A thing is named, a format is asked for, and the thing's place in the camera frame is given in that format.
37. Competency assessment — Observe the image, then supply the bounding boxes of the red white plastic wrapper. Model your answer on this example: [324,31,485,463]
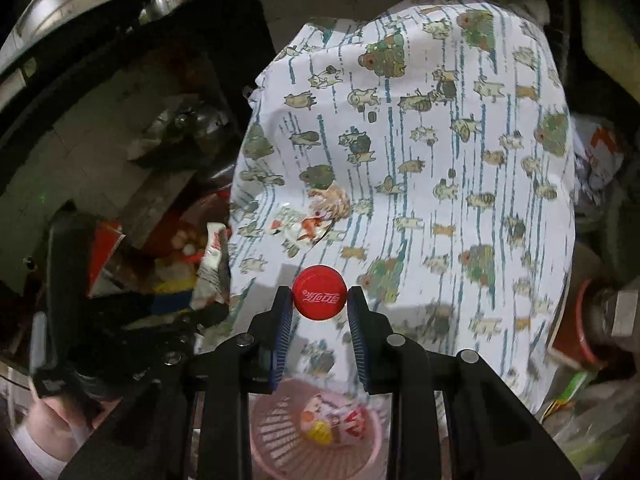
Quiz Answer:
[299,391,367,448]

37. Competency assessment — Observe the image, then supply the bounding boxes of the grey chicken snack packet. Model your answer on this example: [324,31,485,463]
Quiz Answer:
[190,222,231,310]

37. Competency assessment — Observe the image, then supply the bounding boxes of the red bottle cap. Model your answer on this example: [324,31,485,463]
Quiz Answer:
[292,266,347,321]

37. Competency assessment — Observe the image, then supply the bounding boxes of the person's left hand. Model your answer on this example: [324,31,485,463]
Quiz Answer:
[12,388,120,479]

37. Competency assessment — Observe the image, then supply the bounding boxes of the pink plastic perforated basket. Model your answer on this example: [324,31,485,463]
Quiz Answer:
[250,379,387,479]

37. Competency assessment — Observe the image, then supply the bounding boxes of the red bucket with eggs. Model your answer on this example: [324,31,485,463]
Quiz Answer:
[142,188,232,268]

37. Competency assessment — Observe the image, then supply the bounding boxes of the cartoon cat print tablecloth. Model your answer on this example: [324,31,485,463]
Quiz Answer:
[201,0,575,410]

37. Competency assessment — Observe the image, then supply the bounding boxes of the green clear plastic bag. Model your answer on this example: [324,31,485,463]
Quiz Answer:
[538,372,639,479]

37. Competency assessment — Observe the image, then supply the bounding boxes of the red rimmed metal canister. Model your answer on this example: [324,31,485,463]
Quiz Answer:
[548,276,639,370]

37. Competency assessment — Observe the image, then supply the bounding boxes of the crumpled red white packaging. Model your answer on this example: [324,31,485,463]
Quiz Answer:
[570,114,624,208]

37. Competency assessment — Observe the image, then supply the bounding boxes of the steel pot on shelf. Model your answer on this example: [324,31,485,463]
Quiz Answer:
[139,0,186,25]

